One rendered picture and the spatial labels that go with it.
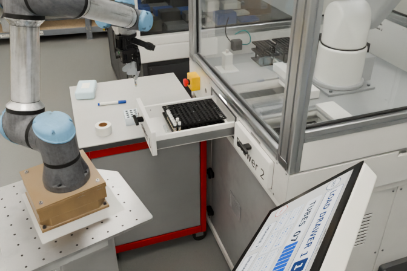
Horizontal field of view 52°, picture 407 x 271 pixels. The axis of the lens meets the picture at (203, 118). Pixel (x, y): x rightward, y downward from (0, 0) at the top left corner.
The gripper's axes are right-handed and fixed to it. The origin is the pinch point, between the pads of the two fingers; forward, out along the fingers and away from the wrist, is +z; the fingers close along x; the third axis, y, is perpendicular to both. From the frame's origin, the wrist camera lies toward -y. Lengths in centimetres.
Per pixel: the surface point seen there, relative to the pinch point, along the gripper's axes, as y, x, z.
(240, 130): -14, 54, 6
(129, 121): 6.7, 2.4, 19.9
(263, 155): -8, 72, 5
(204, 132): -6.3, 41.8, 10.6
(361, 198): 12, 120, -20
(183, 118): -3.4, 31.5, 7.9
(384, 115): -37, 95, -11
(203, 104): -16.5, 27.1, 7.9
